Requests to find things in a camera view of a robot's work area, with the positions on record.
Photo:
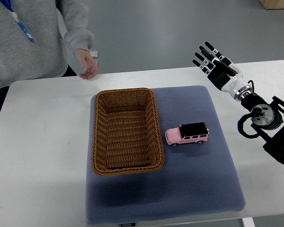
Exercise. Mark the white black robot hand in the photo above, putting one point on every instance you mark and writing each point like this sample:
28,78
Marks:
222,72

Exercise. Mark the pink toy car black roof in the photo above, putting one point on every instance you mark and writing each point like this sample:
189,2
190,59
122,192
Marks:
187,133

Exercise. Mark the grey sweater sleeve forearm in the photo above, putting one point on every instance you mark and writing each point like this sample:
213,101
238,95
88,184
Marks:
75,14

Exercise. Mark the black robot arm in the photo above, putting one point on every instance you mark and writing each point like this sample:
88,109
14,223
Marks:
265,120

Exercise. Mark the brown wicker basket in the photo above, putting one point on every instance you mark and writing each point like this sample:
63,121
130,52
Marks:
126,136

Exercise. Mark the person's bare hand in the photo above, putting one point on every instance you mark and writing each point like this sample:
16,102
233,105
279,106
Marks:
87,63

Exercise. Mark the wooden box corner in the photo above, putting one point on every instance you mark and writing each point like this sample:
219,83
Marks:
272,4

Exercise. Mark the blue-grey padded mat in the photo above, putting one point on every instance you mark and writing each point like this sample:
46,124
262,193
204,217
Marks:
195,179

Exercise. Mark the white table leg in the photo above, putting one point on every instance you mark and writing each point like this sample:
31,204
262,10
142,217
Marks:
248,222

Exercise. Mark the grey sweater torso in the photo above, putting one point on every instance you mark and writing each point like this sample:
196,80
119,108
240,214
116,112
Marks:
22,59

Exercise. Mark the blue lanyard badge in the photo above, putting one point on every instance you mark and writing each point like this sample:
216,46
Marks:
25,30

